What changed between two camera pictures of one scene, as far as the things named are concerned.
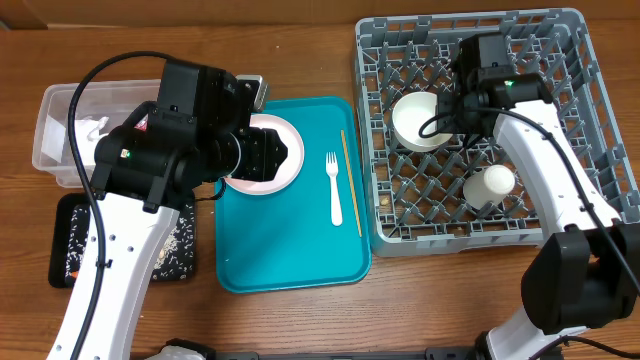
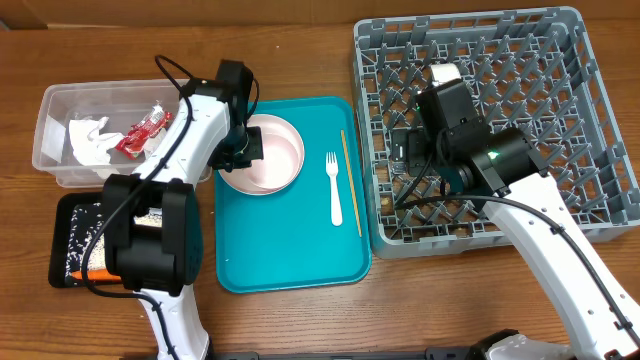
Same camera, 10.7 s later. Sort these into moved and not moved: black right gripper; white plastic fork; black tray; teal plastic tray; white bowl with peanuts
Moved: white bowl with peanuts; black right gripper
Not moved: teal plastic tray; black tray; white plastic fork
